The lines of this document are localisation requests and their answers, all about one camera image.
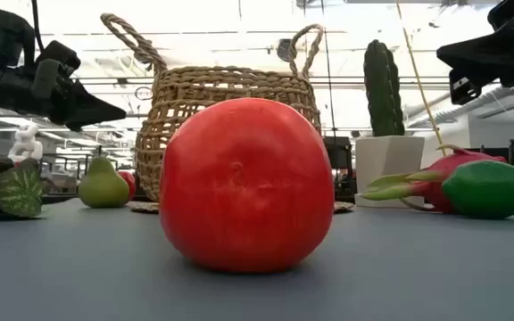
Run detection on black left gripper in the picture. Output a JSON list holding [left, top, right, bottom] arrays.
[[0, 40, 128, 132]]

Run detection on green pear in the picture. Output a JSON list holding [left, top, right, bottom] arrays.
[[77, 155, 131, 210]]

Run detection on small red apple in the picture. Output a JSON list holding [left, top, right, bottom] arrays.
[[116, 169, 137, 204]]

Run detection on pink dragon fruit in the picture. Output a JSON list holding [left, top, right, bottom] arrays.
[[361, 143, 508, 214]]

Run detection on dark grapes with green leaf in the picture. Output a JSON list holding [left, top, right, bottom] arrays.
[[0, 156, 45, 220]]

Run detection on woven basket with rope handles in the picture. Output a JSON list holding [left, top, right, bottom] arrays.
[[99, 12, 326, 202]]

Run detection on green lime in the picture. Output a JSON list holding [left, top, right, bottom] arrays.
[[442, 159, 514, 220]]

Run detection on large red apple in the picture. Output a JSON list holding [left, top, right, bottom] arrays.
[[158, 96, 336, 275]]

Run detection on white figurine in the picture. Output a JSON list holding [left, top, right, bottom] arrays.
[[6, 123, 44, 164]]

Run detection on green cactus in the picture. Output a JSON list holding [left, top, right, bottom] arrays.
[[362, 38, 406, 137]]

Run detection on round woven mat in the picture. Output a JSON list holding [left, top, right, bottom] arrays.
[[125, 199, 356, 215]]

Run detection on white angular plant pot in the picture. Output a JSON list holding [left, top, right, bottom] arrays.
[[353, 135, 427, 210]]

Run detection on black machine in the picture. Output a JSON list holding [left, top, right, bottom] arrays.
[[322, 136, 357, 202]]

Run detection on yellow cable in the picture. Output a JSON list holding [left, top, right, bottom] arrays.
[[394, 0, 448, 157]]

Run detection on thin black hanging cable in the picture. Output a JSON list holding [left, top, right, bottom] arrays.
[[320, 0, 336, 137]]

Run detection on black ceiling cord reel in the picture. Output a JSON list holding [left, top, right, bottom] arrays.
[[277, 38, 294, 63]]

